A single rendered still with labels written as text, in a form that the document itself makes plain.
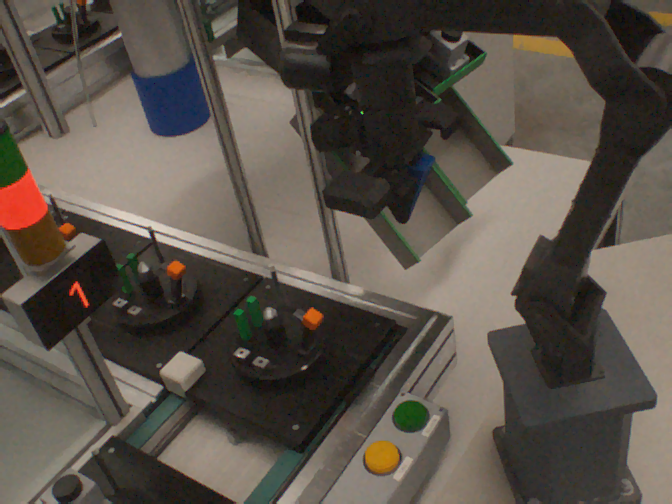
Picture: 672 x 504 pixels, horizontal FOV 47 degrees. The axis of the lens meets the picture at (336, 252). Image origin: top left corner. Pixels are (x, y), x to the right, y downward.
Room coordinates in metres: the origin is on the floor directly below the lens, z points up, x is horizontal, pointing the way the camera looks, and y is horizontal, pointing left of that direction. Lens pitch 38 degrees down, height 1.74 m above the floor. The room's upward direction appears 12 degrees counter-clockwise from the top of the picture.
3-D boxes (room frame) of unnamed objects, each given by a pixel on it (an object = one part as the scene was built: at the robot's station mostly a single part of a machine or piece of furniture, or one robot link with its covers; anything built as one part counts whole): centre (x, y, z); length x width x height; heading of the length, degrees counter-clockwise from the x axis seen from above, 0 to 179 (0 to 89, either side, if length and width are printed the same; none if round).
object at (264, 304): (0.78, 0.11, 1.01); 0.24 x 0.24 x 0.13; 49
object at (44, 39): (2.23, 0.60, 1.01); 0.24 x 0.24 x 0.13; 49
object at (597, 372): (0.58, -0.23, 1.09); 0.07 x 0.07 x 0.06; 0
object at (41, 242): (0.71, 0.32, 1.28); 0.05 x 0.05 x 0.05
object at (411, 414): (0.62, -0.05, 0.96); 0.04 x 0.04 x 0.02
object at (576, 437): (0.57, -0.23, 0.96); 0.15 x 0.15 x 0.20; 0
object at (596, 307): (0.57, -0.22, 1.15); 0.09 x 0.07 x 0.06; 144
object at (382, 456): (0.57, 0.00, 0.96); 0.04 x 0.04 x 0.02
